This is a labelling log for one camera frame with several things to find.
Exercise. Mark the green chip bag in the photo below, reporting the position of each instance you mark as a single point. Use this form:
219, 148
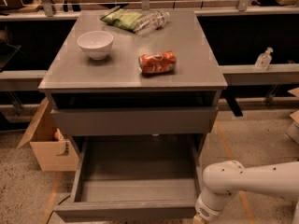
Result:
122, 18

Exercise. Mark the grey drawer cabinet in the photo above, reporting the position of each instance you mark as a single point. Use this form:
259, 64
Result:
75, 81

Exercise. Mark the grey drawer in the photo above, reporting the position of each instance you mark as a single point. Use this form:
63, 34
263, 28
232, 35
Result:
134, 178
95, 122

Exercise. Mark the hand sanitizer pump bottle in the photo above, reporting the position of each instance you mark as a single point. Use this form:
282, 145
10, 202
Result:
264, 59

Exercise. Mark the cardboard box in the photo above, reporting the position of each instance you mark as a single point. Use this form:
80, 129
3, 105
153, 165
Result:
53, 153

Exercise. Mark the grey top drawer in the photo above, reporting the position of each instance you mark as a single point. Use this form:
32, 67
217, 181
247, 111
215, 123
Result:
95, 122

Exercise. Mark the crushed orange soda can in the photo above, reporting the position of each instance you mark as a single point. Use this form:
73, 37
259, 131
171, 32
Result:
151, 64

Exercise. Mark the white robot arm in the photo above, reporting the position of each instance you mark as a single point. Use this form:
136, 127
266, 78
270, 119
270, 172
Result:
223, 180

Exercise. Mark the white bowl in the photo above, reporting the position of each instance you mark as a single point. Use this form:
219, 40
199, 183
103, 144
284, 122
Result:
96, 44

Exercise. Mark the clear plastic water bottle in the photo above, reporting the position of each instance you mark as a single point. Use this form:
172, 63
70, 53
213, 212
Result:
153, 21

